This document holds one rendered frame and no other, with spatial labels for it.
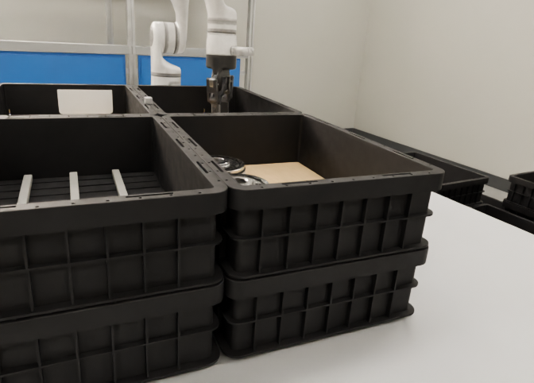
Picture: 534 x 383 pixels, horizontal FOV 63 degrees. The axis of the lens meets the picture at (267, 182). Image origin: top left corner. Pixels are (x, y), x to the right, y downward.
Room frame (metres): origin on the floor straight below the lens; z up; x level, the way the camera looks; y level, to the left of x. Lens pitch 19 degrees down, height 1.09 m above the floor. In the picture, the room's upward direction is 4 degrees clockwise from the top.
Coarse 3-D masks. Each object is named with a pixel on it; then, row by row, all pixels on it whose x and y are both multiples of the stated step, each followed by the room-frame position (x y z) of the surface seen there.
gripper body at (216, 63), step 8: (208, 56) 1.09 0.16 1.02; (216, 56) 1.08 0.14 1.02; (224, 56) 1.08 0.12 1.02; (232, 56) 1.10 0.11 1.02; (208, 64) 1.09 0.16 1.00; (216, 64) 1.08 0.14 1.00; (224, 64) 1.08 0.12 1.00; (232, 64) 1.10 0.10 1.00; (216, 72) 1.08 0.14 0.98; (224, 72) 1.11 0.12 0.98
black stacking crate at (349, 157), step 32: (192, 128) 0.79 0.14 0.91; (224, 128) 0.82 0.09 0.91; (256, 128) 0.85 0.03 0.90; (288, 128) 0.88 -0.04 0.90; (320, 128) 0.82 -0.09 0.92; (256, 160) 0.85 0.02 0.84; (288, 160) 0.88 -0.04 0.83; (320, 160) 0.81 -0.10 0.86; (352, 160) 0.72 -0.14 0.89; (384, 160) 0.64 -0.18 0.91; (224, 224) 0.46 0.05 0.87; (256, 224) 0.44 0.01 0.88; (288, 224) 0.45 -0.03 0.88; (320, 224) 0.48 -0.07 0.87; (352, 224) 0.49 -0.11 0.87; (384, 224) 0.51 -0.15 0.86; (416, 224) 0.54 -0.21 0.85; (224, 256) 0.47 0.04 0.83; (256, 256) 0.44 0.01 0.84; (288, 256) 0.45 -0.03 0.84; (320, 256) 0.48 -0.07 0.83; (352, 256) 0.49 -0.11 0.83
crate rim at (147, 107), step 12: (0, 84) 0.99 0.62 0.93; (12, 84) 1.02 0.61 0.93; (24, 84) 1.03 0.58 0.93; (36, 84) 1.04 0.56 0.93; (48, 84) 1.05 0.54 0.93; (60, 84) 1.06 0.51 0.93; (72, 84) 1.07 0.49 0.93; (84, 84) 1.09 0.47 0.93; (96, 84) 1.10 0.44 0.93; (108, 84) 1.12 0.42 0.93; (120, 84) 1.13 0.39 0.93; (144, 108) 0.85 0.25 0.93
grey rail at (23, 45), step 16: (0, 48) 2.46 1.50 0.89; (16, 48) 2.50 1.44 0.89; (32, 48) 2.54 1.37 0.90; (48, 48) 2.58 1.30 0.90; (64, 48) 2.62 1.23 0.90; (80, 48) 2.67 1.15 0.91; (96, 48) 2.71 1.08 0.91; (112, 48) 2.76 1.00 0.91; (128, 48) 2.81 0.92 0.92; (144, 48) 2.86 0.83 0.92; (192, 48) 3.02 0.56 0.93
